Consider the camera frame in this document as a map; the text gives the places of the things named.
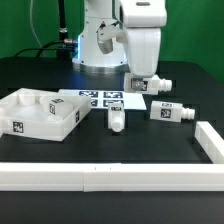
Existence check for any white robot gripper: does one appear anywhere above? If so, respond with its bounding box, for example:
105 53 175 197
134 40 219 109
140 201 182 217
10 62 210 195
125 28 161 88

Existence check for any white square tabletop tray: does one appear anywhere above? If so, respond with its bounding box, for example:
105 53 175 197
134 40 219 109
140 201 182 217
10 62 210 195
0 88 91 141

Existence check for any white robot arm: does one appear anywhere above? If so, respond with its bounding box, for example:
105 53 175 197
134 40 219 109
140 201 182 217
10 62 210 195
73 0 167 92

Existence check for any paper sheet with tags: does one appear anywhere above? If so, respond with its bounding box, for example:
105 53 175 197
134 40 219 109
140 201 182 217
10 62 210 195
59 89 146 110

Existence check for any green backdrop curtain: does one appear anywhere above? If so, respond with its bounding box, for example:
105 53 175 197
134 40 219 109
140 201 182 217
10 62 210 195
0 0 224 82

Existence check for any black pole stand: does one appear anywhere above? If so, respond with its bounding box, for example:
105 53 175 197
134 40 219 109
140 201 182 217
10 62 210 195
58 0 69 60

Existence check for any white right fence bar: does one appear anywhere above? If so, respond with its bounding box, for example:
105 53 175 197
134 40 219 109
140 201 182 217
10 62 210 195
195 121 224 164

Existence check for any white fence bar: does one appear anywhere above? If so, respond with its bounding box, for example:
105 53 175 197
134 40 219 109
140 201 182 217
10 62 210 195
195 121 224 164
0 162 224 192

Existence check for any white front fence bar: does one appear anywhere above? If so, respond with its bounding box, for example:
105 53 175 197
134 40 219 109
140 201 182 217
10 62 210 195
0 162 224 192

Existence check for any black cable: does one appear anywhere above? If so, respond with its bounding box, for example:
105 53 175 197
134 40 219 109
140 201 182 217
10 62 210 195
14 40 78 58

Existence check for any white hanging cable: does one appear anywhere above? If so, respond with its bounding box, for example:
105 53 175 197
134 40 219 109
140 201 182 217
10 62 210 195
29 0 44 48

